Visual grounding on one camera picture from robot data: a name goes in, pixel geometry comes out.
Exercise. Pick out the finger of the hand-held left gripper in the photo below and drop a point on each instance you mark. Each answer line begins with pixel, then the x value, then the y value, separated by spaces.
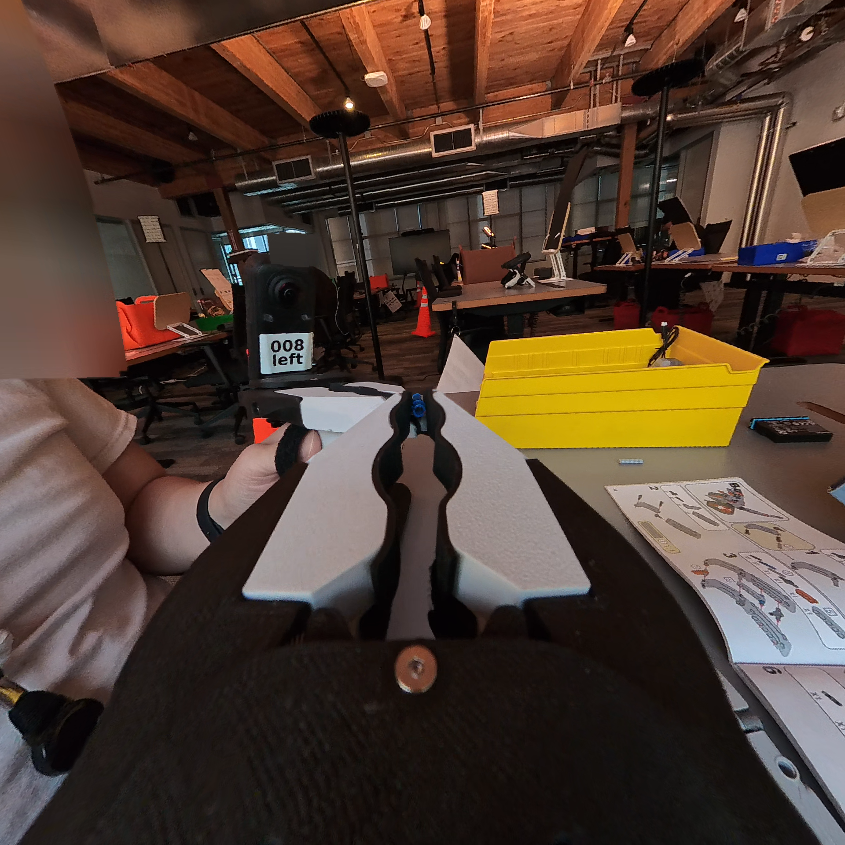
pixel 330 409

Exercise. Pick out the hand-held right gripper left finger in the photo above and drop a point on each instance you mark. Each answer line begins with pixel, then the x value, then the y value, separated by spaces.
pixel 317 528

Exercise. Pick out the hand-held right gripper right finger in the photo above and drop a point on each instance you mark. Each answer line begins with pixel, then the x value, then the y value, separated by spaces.
pixel 515 528

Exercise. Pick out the blue toy pin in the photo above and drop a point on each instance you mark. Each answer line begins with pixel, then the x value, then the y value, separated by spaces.
pixel 417 406

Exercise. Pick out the person's left forearm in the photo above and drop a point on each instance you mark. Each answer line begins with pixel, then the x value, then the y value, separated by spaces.
pixel 158 515

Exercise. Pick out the grey desk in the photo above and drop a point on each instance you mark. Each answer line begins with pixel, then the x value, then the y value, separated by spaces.
pixel 660 462

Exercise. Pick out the person's left hand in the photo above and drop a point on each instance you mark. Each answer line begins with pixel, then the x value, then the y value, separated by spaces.
pixel 251 475

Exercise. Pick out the black wristband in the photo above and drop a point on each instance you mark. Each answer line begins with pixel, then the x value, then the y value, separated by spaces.
pixel 208 515

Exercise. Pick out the white paper sheet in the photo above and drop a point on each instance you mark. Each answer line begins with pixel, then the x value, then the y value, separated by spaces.
pixel 459 369

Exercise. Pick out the yellow plastic bin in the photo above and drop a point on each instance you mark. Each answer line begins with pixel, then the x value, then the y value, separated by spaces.
pixel 594 409

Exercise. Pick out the orange storage bin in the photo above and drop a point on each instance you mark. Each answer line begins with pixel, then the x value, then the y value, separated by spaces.
pixel 142 327

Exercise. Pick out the black pole stand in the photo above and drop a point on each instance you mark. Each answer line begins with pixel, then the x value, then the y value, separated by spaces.
pixel 667 72
pixel 339 122

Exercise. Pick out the brown cardboard box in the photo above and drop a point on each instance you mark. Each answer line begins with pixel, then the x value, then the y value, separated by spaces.
pixel 485 264

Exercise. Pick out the open instruction booklet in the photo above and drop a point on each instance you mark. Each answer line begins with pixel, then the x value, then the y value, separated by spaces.
pixel 726 561

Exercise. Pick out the idle hand-held gripper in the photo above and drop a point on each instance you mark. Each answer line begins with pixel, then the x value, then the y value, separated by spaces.
pixel 518 274

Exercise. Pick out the wooden table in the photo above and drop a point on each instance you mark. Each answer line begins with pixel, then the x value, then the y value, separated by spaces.
pixel 561 290

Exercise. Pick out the small black box blue stripe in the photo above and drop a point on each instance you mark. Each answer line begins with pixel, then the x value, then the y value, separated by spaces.
pixel 789 430

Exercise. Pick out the black foam microphone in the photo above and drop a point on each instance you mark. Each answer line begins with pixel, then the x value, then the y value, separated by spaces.
pixel 59 726

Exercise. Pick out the brown wooden strip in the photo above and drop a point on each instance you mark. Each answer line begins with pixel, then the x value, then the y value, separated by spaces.
pixel 822 410

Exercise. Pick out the grey toy panel assembly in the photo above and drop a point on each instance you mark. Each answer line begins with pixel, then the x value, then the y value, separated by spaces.
pixel 772 792

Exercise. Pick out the blue storage bin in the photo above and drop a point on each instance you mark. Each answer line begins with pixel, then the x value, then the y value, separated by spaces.
pixel 772 254

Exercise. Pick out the dark wall screen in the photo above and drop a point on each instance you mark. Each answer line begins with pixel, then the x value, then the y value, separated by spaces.
pixel 419 254

